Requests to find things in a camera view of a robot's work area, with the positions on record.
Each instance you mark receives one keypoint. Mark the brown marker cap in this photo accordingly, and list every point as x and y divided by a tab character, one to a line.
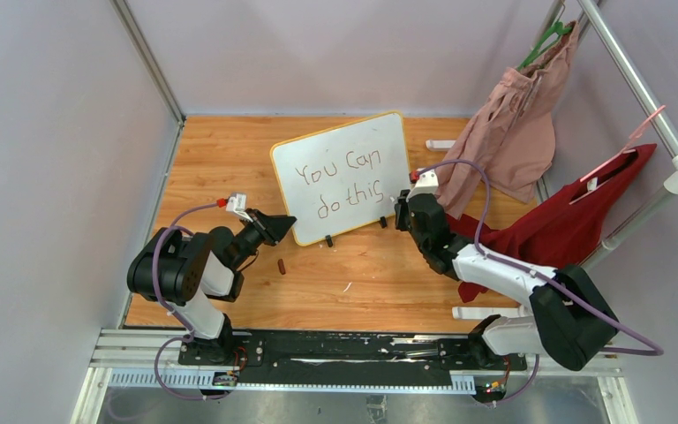
281	266

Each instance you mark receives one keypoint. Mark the pink clothes hanger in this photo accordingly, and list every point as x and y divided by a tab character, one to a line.
628	147

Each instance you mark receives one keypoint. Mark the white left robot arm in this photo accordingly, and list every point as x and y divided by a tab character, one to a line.
186	271

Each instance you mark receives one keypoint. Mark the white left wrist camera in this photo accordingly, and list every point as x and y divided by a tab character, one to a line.
236	205

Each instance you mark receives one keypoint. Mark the aluminium corner frame post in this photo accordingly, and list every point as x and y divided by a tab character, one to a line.
131	25

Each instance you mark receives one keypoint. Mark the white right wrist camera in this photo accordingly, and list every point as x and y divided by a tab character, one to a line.
426	183

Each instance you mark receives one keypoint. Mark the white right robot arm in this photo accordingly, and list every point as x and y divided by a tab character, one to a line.
568	319

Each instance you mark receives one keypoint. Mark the white whiteboard eraser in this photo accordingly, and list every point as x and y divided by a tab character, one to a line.
439	145

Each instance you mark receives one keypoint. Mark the yellow framed whiteboard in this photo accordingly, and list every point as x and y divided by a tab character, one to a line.
342	178

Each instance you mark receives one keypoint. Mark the metal clothes rack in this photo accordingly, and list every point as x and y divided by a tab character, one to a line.
594	116

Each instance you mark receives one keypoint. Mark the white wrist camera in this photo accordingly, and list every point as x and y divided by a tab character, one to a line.
236	205
426	183

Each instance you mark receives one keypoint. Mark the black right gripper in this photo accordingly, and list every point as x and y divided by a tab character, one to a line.
407	200

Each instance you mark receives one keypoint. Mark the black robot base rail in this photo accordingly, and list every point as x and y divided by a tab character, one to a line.
319	361

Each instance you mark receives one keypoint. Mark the green clothes hanger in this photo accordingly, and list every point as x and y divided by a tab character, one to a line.
552	35

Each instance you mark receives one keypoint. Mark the pink hanging garment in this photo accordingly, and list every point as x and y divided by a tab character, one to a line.
511	139

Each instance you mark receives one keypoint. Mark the red hanging garment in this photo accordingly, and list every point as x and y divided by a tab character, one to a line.
567	227

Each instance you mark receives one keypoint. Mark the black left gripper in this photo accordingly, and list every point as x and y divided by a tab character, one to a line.
275	225

